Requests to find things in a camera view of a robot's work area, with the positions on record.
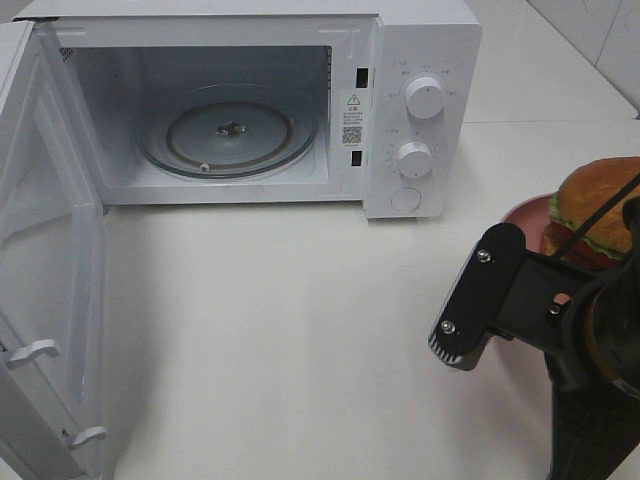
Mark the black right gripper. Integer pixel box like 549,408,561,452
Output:
498,259,639,479

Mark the pink round plate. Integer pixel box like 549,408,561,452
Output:
500,193,640,274

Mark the toy burger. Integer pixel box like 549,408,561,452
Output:
540,157,639,271

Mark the round white door button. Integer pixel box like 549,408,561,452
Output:
391,187,422,212

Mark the white microwave door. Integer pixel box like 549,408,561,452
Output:
1,21,107,479

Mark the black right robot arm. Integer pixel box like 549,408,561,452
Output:
472,198,639,479

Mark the white lower timer knob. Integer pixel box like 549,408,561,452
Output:
396,142,434,179

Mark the white upper power knob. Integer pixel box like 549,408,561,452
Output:
404,73,445,120

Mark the white microwave oven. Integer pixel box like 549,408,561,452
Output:
7,1,482,219

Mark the white warning label sticker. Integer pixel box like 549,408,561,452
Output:
338,89,371,147

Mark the glass microwave turntable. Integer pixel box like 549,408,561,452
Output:
138,83,325,180

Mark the black camera cable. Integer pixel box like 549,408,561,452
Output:
552,174,640,264

